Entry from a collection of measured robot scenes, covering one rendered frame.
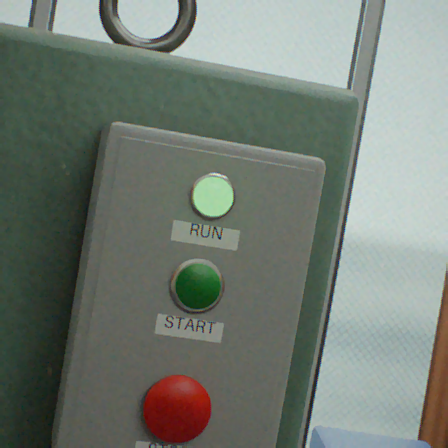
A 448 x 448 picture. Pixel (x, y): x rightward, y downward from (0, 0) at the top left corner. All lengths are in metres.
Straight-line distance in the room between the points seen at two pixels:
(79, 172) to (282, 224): 0.11
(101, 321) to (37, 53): 0.14
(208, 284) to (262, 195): 0.05
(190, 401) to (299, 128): 0.15
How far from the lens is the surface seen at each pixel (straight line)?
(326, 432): 1.29
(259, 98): 0.51
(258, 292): 0.45
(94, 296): 0.44
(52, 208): 0.50
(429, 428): 1.84
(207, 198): 0.43
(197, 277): 0.44
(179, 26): 0.61
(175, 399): 0.44
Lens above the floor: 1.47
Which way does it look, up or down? 3 degrees down
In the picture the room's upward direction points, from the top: 10 degrees clockwise
